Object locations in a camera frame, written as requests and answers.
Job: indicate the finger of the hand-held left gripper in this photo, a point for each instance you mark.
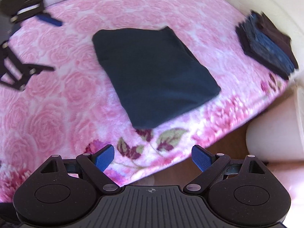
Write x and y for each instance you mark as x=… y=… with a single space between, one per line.
x=28 y=67
x=48 y=20

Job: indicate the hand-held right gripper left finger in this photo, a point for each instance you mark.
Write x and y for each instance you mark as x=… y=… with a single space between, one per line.
x=104 y=158

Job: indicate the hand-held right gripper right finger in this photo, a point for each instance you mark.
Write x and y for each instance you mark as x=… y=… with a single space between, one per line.
x=201 y=158

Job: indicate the dark teal long-sleeved shirt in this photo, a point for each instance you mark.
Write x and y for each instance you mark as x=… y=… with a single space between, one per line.
x=154 y=76

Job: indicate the stack of folded dark clothes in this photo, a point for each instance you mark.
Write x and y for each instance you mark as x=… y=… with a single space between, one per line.
x=266 y=45

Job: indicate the pink floral blanket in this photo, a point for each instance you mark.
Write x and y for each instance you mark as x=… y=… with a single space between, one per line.
x=59 y=99

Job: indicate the white waste bin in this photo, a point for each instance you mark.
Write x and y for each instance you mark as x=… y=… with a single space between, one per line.
x=273 y=133

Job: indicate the pink curtain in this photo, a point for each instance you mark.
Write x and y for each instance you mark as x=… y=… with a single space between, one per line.
x=292 y=182

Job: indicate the cream padded headboard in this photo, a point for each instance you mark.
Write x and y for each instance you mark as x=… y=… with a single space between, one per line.
x=273 y=0

